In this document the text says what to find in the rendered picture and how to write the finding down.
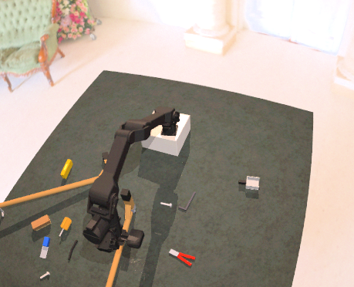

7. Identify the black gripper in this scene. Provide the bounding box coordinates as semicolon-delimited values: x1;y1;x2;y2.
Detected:
110;216;144;249

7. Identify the yellow rectangular block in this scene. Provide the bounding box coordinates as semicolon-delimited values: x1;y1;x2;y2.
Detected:
60;159;73;178

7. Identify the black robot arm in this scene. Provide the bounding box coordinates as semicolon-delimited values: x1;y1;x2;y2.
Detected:
83;107;180;253

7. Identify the yellow-handled screwdriver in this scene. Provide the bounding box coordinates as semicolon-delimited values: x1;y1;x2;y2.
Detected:
59;217;72;237

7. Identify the orange flat bar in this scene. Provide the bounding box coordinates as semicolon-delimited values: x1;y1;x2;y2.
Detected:
31;215;51;231

